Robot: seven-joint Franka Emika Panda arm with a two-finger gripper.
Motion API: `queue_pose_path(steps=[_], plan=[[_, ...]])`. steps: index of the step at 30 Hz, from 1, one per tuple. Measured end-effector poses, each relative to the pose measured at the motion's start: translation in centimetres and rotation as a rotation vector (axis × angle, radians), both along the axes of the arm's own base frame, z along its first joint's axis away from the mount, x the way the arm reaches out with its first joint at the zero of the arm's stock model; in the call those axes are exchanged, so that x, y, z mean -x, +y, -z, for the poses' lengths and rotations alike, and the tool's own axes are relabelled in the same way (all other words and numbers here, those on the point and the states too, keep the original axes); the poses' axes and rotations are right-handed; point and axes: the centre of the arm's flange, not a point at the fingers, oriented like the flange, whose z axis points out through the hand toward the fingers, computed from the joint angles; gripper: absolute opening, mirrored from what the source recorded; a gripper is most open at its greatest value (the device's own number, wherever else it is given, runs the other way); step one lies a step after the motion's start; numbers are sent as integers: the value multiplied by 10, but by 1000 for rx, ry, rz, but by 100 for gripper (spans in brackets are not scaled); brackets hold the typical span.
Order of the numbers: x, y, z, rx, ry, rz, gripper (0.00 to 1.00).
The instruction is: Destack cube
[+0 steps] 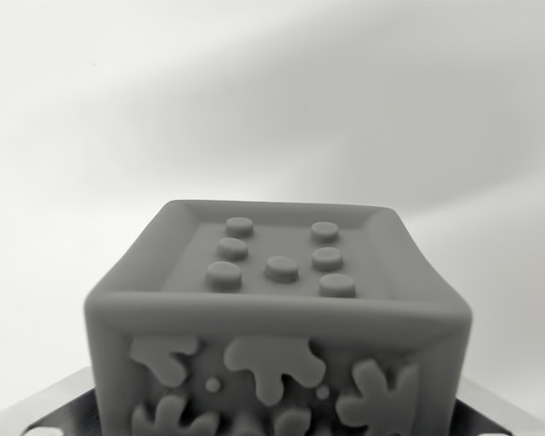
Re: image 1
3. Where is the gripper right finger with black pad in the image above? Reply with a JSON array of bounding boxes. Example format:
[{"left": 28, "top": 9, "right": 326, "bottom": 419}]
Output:
[{"left": 451, "top": 375, "right": 545, "bottom": 436}]

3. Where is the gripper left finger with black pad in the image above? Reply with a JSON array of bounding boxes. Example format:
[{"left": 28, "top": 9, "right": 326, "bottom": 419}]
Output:
[{"left": 0, "top": 366, "right": 104, "bottom": 436}]

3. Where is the grey embossed rubber cube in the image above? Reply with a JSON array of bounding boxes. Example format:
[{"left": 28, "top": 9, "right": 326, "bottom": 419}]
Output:
[{"left": 84, "top": 198, "right": 474, "bottom": 436}]

